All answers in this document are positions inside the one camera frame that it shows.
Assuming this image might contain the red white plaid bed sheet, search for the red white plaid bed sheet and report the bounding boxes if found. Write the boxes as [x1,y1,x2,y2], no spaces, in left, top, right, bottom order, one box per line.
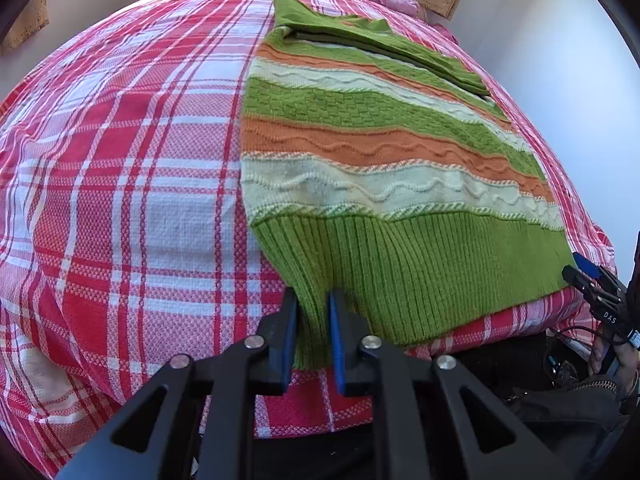
[1,0,614,478]

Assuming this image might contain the pink cloth beside bed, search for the pink cloth beside bed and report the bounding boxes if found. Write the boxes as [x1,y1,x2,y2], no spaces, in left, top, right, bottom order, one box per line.
[432,23,459,44]

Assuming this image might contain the green orange striped knit sweater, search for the green orange striped knit sweater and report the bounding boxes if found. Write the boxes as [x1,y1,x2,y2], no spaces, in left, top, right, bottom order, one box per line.
[240,0,572,370]

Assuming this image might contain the person right hand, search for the person right hand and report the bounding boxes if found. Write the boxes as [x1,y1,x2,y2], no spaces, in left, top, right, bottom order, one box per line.
[588,325,639,396]

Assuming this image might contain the yellow curtain side window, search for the yellow curtain side window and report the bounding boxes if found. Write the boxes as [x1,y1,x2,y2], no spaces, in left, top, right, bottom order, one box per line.
[1,0,49,55]

